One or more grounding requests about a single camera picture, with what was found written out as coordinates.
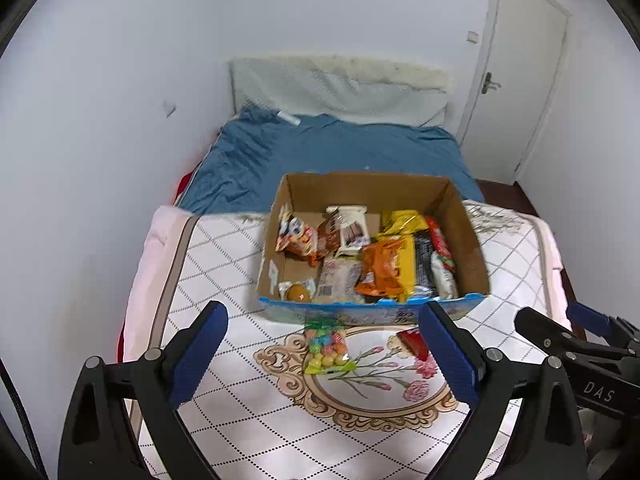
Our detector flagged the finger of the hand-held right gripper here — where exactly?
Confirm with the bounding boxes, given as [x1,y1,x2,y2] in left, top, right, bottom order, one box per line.
[567,302,640,348]
[515,307,640,366]

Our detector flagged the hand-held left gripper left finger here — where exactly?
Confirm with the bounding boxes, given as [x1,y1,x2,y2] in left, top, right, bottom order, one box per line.
[57,301,230,480]

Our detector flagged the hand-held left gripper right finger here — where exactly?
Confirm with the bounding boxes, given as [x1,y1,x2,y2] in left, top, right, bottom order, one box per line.
[417,301,588,480]

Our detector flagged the red snack packet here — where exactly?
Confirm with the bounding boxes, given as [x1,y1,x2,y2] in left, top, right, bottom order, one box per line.
[396,327,436,363]
[425,216,457,271]

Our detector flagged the colourful candy bag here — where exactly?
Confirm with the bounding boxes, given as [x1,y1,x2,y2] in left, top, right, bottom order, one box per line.
[302,317,357,375]

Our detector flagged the yellow snack packet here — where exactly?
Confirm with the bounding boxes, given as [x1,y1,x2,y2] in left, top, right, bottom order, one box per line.
[377,209,428,238]

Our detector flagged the cream snack packet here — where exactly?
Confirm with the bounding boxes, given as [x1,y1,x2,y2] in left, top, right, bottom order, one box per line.
[320,204,371,258]

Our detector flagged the cardboard box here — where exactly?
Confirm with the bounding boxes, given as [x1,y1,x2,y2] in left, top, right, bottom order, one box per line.
[257,172,492,326]

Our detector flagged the person's right hand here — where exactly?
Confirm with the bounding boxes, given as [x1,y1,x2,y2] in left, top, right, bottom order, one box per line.
[577,407,640,480]

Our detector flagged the white green snack packet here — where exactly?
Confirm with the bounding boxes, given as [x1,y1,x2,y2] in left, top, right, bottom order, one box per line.
[431,252,460,301]

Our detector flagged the floral white quilt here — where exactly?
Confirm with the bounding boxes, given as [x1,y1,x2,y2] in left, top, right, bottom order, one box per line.
[120,199,576,480]

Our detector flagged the black snack packet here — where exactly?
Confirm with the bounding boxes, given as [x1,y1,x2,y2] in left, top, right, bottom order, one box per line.
[412,232,437,298]

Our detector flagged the orange snack packet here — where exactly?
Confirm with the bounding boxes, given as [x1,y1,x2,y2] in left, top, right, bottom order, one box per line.
[356,237,417,303]

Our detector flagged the round yellow snack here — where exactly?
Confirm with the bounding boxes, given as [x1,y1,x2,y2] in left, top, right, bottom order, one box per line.
[282,282,313,303]

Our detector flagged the beige snack packet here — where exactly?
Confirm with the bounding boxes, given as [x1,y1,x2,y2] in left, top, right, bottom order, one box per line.
[315,256,365,305]

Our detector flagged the white orange cartoon packet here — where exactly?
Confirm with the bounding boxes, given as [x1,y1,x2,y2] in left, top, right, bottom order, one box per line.
[275,210,321,267]

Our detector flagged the red cloth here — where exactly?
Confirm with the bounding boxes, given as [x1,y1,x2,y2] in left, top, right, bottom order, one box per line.
[172,170,196,206]

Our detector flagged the blue bed sheet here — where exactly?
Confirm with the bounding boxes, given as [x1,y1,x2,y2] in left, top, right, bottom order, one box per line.
[177,106,486,216]

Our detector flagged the white door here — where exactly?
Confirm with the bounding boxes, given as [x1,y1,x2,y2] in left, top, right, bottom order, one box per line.
[457,0,573,183]

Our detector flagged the white pillow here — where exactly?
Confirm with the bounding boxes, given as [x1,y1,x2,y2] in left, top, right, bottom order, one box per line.
[229,55,451,128]

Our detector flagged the black cable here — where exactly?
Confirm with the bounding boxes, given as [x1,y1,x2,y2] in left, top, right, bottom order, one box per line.
[0,360,48,480]

